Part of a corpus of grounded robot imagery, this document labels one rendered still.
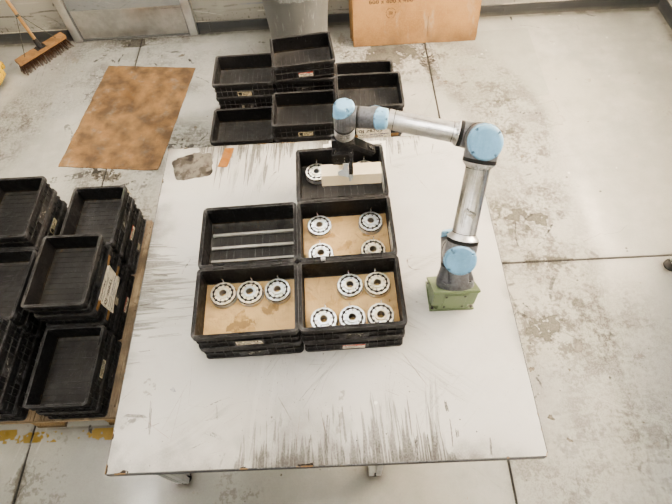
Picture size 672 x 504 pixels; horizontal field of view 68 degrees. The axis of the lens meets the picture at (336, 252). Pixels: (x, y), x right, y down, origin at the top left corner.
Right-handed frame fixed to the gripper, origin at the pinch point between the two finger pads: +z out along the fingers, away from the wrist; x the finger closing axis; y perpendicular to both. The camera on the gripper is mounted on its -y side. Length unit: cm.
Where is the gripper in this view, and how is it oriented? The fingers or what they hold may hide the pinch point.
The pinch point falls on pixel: (351, 171)
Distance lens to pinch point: 204.1
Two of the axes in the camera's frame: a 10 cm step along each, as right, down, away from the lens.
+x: 0.3, 8.5, -5.3
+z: 0.5, 5.3, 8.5
